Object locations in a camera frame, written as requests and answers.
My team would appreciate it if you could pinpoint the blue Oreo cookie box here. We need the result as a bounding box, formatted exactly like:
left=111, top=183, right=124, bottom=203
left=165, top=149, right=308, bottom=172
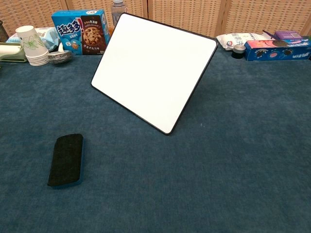
left=244, top=36, right=311, bottom=61

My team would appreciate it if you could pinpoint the white plastic snack bag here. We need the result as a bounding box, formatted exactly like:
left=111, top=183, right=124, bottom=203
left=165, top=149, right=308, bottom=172
left=216, top=33, right=264, bottom=51

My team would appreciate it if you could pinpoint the small purple box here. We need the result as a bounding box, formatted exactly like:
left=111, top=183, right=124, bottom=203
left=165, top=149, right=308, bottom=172
left=274, top=30, right=304, bottom=41

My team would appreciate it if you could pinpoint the green handled lint roller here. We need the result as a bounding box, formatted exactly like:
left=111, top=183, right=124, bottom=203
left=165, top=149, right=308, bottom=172
left=0, top=42, right=28, bottom=63

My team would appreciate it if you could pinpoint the light blue wet wipes pack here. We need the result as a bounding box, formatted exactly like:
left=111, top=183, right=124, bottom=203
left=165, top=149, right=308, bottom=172
left=6, top=27, right=60, bottom=52

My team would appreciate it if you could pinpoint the white plastic jar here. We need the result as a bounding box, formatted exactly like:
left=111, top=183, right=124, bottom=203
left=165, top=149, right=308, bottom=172
left=15, top=25, right=50, bottom=67

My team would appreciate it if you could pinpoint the black felt blue eraser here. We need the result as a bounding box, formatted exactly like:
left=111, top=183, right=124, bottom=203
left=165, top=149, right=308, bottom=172
left=47, top=133, right=85, bottom=190

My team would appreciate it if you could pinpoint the black mesh pen holder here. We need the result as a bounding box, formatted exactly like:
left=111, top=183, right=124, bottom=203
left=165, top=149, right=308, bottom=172
left=0, top=20, right=10, bottom=43

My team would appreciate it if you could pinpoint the blue chocolate chip cookie box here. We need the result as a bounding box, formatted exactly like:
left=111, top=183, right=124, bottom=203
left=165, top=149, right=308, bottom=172
left=51, top=9, right=111, bottom=56

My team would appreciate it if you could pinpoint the white rectangular board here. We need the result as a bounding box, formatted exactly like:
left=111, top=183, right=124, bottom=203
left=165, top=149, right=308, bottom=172
left=90, top=12, right=219, bottom=135

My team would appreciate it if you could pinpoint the woven wooden folding screen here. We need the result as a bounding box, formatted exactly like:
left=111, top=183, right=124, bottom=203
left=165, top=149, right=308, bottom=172
left=0, top=0, right=311, bottom=38

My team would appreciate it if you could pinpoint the dark blue table cloth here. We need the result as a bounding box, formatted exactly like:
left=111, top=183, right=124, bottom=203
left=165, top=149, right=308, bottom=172
left=0, top=46, right=311, bottom=233

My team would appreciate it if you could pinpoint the clear plastic water bottle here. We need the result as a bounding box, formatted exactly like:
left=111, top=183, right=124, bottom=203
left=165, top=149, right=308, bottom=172
left=111, top=0, right=129, bottom=29

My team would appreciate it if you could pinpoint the clear lidded cup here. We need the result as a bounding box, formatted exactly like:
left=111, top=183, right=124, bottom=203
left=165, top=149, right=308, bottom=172
left=48, top=50, right=73, bottom=64

